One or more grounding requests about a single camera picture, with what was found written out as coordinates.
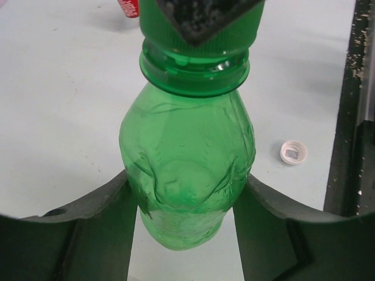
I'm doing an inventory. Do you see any white bottle cap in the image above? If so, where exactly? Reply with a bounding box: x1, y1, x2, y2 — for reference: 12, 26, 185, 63
280, 140, 308, 166

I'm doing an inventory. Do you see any clear bottle with red label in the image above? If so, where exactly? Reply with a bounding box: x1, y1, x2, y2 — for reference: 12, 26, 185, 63
118, 0, 139, 18

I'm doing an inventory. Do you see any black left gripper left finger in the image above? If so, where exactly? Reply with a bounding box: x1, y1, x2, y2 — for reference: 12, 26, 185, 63
1, 171, 137, 280

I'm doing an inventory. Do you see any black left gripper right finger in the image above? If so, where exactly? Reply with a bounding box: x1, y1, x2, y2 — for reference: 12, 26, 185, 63
233, 176, 374, 280

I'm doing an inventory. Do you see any green plastic bottle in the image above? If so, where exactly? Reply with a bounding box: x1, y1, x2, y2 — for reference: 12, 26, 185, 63
119, 40, 255, 251

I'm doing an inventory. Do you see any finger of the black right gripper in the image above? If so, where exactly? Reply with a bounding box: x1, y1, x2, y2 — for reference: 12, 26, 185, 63
154, 0, 263, 49

